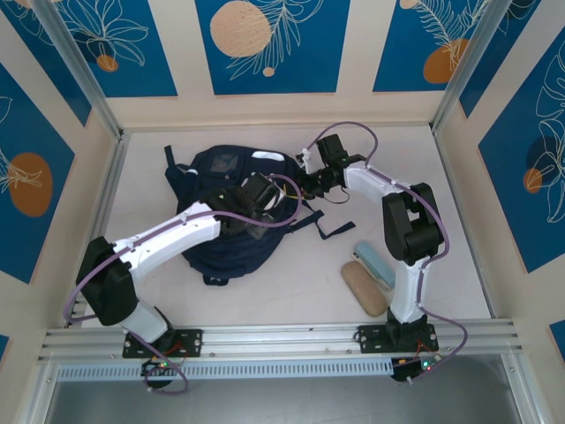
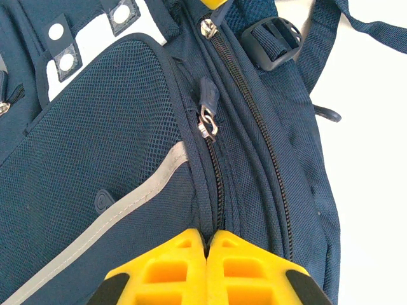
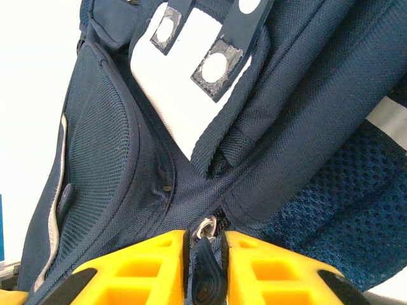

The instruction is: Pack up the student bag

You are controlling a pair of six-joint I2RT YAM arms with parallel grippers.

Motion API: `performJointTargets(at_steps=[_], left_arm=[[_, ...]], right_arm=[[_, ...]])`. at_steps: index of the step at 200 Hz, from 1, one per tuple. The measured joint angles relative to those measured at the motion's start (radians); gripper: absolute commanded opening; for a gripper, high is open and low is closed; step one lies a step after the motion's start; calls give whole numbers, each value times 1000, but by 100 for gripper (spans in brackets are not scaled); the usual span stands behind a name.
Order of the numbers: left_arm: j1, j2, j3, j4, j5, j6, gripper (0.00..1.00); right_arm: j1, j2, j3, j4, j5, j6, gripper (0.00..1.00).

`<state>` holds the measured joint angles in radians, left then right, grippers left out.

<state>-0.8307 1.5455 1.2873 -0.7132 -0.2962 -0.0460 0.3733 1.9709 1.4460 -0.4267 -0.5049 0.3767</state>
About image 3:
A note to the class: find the navy blue backpack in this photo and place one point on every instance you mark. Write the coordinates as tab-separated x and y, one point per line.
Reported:
286	111

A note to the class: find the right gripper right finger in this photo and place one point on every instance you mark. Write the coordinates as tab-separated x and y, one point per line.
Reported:
235	270

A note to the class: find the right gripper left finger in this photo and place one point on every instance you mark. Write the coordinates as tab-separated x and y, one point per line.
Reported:
171	254

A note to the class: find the left aluminium table rail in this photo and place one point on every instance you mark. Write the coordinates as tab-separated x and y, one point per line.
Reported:
8	274

